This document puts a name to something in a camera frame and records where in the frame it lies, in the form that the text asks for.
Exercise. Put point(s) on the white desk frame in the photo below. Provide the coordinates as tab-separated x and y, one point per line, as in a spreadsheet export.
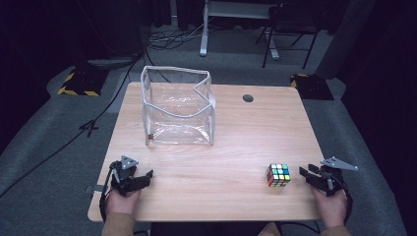
205	29

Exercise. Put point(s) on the clear plastic bag white trim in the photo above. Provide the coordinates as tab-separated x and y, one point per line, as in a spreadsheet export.
178	108

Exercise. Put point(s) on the multicoloured puzzle cube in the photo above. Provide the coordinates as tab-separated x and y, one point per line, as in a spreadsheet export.
278	175

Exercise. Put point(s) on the person's right hand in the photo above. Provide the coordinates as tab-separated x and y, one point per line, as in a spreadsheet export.
331	208

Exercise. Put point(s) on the black metal chair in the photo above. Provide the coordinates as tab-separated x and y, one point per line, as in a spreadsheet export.
291	23

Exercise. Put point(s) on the person's tan clad leg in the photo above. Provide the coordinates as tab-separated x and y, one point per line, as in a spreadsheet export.
269	230

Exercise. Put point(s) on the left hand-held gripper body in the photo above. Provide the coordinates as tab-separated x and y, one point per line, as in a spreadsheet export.
123	177

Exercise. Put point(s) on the grey curtain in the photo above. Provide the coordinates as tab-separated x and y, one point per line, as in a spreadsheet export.
347	36

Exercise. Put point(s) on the black yellow striped stand base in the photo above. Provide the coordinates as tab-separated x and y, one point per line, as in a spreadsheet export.
311	87
82	82

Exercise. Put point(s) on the person's left hand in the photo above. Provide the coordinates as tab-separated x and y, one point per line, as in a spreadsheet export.
122	202

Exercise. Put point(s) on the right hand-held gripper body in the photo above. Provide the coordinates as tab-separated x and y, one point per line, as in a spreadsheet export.
329	180

